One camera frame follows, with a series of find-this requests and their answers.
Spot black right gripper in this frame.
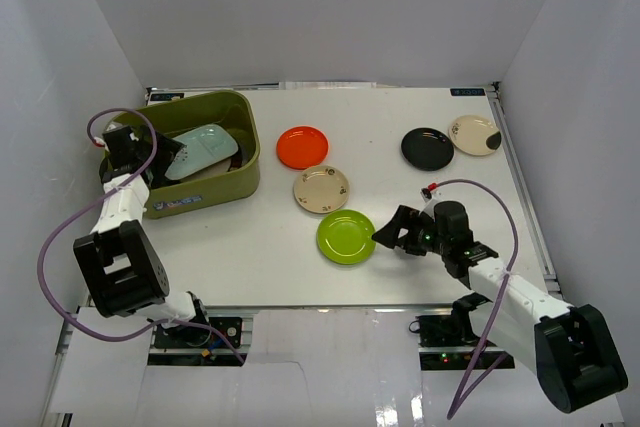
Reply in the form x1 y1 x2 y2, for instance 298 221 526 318
372 205 449 257

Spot light blue oblong dish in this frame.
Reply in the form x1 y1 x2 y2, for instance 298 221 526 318
165 124 239 181

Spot lime green round plate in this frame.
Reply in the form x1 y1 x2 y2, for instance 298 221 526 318
316 209 376 266

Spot large black rimmed beige plate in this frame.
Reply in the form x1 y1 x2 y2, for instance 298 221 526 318
182 144 246 182

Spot beige plate with characters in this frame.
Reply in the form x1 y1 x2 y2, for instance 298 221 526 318
293 165 350 214

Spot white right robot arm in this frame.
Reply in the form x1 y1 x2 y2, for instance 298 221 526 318
372 201 629 413

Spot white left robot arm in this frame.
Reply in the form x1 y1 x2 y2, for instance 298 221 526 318
73 125 212 346

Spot olive green plastic bin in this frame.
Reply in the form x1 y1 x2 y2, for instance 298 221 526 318
111 90 260 219

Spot blue label sticker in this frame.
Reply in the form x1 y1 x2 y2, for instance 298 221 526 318
450 88 486 97
149 92 184 102

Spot black round plate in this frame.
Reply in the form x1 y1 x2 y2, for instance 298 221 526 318
401 127 454 172

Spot cream plate with black spot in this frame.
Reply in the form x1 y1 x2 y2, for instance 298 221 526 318
449 115 502 157

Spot orange round plate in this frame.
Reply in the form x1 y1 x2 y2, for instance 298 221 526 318
276 126 329 170

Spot papers at table back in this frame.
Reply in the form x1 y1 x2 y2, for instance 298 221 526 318
278 81 377 90

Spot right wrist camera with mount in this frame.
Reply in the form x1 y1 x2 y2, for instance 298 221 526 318
420 183 443 212

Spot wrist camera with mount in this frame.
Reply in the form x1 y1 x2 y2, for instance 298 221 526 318
89 122 121 148
420 183 443 212

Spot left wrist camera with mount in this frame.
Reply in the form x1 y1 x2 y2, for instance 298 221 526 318
89 122 121 148

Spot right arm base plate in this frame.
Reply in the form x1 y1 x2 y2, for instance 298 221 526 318
408 314 478 372

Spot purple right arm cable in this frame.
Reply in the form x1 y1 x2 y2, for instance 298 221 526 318
446 178 520 420

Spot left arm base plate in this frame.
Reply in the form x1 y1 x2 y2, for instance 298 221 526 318
149 315 249 367

